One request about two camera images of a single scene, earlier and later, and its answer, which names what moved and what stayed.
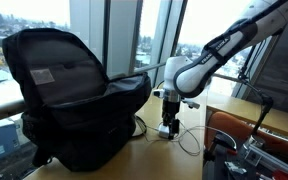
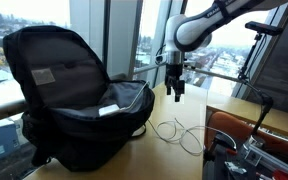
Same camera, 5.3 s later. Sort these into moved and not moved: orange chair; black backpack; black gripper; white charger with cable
Moved: black gripper; white charger with cable
Not moved: orange chair; black backpack
